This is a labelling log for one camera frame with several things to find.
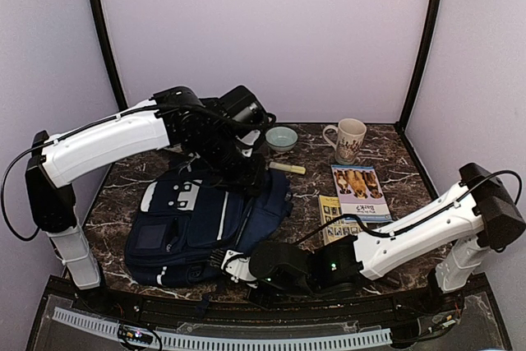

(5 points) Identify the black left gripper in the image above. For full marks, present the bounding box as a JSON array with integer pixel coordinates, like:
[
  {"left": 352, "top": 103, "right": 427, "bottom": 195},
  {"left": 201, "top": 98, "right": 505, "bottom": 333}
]
[{"left": 196, "top": 126, "right": 267, "bottom": 194}]

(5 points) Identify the navy blue student backpack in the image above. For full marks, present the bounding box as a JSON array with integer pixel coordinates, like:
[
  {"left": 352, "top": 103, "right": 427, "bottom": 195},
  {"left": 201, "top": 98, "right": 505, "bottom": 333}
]
[{"left": 124, "top": 155, "right": 293, "bottom": 288}]

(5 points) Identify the yellow paperback book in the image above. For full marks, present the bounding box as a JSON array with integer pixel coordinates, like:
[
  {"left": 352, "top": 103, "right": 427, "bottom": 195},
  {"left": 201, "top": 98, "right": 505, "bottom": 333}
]
[{"left": 318, "top": 196, "right": 362, "bottom": 245}]

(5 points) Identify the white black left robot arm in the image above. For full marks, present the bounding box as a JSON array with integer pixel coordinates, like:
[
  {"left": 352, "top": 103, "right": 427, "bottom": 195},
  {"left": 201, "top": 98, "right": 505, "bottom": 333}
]
[{"left": 25, "top": 85, "right": 276, "bottom": 315}]

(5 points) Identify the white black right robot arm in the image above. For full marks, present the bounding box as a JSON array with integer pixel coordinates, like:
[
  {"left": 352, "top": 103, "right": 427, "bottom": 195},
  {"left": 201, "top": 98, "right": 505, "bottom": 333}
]
[{"left": 210, "top": 163, "right": 525, "bottom": 313}]

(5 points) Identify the light green ceramic bowl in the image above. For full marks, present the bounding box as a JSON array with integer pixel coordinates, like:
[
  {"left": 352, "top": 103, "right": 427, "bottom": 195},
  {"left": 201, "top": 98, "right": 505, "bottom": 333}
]
[{"left": 265, "top": 126, "right": 298, "bottom": 152}]

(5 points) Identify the pale yellow highlighter marker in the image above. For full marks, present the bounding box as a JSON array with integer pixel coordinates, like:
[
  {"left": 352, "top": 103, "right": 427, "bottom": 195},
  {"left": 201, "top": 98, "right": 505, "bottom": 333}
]
[{"left": 269, "top": 162, "right": 306, "bottom": 175}]

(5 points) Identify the dog cover picture book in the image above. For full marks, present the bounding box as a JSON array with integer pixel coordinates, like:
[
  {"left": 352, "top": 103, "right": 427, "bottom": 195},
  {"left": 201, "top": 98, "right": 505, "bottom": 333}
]
[{"left": 331, "top": 164, "right": 392, "bottom": 223}]

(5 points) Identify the cream ceramic mug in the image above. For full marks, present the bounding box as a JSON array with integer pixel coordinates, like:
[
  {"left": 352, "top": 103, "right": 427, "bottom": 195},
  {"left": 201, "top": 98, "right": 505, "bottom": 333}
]
[{"left": 322, "top": 118, "right": 367, "bottom": 165}]

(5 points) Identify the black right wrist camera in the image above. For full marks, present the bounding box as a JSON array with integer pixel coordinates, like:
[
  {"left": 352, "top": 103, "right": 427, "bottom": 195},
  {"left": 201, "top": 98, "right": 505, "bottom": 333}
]
[{"left": 249, "top": 241, "right": 308, "bottom": 289}]

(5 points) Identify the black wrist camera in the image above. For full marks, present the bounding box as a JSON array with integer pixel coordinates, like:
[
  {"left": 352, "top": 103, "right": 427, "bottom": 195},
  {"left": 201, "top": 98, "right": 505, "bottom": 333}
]
[
  {"left": 219, "top": 85, "right": 264, "bottom": 124},
  {"left": 249, "top": 241, "right": 308, "bottom": 289}
]

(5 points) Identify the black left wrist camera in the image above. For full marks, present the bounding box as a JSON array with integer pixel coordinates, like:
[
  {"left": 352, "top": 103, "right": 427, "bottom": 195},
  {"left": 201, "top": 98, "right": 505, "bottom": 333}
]
[{"left": 219, "top": 85, "right": 264, "bottom": 124}]

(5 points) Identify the white slotted cable duct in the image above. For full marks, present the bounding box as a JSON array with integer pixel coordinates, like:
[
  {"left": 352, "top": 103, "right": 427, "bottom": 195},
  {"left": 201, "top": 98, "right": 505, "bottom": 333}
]
[{"left": 52, "top": 307, "right": 392, "bottom": 350}]

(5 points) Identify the black front rail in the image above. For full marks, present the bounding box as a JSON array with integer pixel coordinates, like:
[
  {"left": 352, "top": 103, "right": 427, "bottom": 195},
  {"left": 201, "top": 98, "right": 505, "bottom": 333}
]
[{"left": 40, "top": 272, "right": 494, "bottom": 327}]

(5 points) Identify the black left frame post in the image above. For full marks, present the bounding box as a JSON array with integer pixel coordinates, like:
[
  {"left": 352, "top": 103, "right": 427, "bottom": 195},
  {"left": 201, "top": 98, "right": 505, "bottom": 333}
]
[{"left": 89, "top": 0, "right": 128, "bottom": 111}]

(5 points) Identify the black frame post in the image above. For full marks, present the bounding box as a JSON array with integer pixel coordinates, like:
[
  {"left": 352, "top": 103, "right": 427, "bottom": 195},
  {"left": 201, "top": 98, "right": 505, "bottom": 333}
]
[
  {"left": 89, "top": 0, "right": 128, "bottom": 111},
  {"left": 395, "top": 0, "right": 441, "bottom": 134}
]

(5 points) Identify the black right frame post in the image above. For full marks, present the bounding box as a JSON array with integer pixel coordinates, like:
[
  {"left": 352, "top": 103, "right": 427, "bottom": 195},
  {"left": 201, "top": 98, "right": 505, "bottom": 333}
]
[{"left": 395, "top": 0, "right": 441, "bottom": 134}]

